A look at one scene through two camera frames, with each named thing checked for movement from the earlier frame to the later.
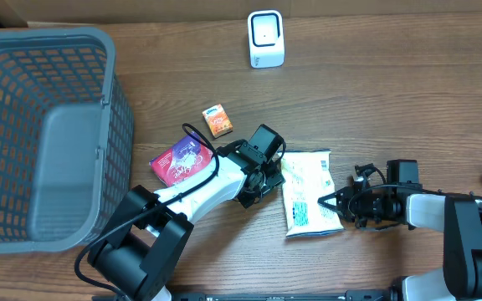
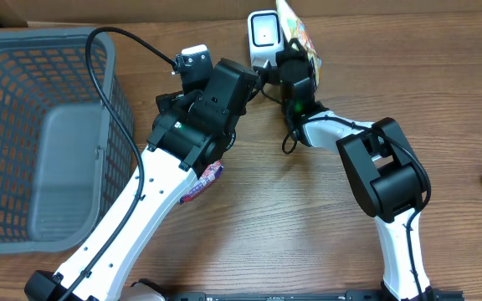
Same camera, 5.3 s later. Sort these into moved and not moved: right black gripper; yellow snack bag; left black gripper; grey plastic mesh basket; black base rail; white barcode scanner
Moved: left black gripper; yellow snack bag; right black gripper
Not moved: white barcode scanner; black base rail; grey plastic mesh basket
